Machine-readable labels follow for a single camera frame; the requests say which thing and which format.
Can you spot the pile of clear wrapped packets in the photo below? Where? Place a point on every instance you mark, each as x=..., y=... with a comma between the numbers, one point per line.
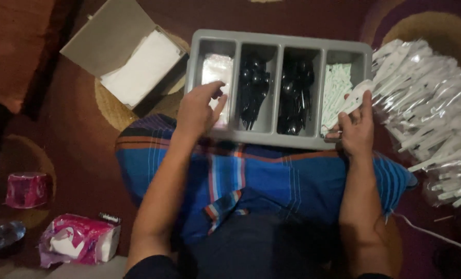
x=215, y=69

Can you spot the pink wrapped roll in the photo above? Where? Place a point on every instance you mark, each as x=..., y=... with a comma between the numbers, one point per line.
x=27, y=190

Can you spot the gray plastic cutlery tray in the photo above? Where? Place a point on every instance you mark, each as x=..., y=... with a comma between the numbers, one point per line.
x=275, y=40

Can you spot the pink tissue pack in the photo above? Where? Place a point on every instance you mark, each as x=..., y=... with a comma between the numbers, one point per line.
x=79, y=240

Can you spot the single white cutlery packet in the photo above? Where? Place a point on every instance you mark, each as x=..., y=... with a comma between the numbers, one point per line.
x=355, y=99

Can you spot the blue plastic bag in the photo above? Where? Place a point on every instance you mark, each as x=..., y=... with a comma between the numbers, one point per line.
x=1, y=236

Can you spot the pile of black plastic forks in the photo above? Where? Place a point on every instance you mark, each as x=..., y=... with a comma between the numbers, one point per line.
x=295, y=97

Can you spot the heap of wrapped white cutlery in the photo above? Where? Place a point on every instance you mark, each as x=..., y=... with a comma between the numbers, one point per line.
x=428, y=108

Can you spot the blue striped sarong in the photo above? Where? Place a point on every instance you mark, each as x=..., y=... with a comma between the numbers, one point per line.
x=277, y=182

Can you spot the cardboard box of white napkins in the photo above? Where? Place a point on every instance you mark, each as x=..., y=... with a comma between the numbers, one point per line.
x=129, y=58

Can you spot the pile of white wrapped toothpicks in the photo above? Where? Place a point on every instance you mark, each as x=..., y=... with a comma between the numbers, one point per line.
x=335, y=87

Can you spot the pile of black plastic spoons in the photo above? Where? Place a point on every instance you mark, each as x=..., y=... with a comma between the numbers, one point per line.
x=253, y=89

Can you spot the person's right hand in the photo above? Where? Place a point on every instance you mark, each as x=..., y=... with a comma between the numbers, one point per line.
x=357, y=133

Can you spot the person's left hand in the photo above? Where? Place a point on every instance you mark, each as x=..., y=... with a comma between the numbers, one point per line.
x=193, y=112

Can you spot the dark shirt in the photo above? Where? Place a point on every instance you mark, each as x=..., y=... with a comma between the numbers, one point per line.
x=253, y=252

